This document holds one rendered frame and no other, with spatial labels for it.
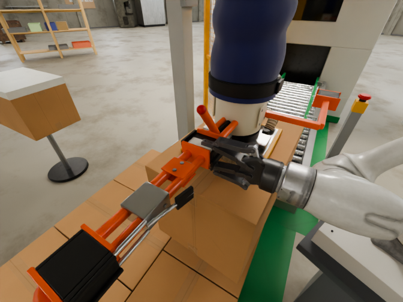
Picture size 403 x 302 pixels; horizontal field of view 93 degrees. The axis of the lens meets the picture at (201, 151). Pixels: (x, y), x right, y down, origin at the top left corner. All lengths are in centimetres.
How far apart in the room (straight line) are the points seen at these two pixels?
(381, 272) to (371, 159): 45
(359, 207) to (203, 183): 37
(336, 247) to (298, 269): 87
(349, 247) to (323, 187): 51
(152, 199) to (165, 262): 70
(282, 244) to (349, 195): 140
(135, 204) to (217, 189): 28
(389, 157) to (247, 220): 35
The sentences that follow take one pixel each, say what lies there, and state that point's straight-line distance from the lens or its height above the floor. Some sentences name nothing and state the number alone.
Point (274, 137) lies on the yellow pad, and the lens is 82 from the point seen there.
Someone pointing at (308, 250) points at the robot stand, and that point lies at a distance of 93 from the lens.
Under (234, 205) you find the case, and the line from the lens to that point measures 55.
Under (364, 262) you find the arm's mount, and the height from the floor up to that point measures 82.
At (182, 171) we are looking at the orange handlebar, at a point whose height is 121.
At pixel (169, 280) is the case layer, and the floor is 54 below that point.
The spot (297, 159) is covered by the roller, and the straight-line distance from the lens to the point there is 166.
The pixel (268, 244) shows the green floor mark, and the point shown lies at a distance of 176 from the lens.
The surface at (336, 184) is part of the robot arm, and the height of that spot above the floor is 125.
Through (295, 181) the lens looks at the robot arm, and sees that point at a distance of 42.
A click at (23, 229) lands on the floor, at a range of 229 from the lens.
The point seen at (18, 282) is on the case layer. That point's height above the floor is 54.
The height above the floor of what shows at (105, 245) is 123.
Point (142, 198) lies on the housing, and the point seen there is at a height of 122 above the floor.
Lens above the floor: 151
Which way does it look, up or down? 38 degrees down
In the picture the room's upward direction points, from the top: straight up
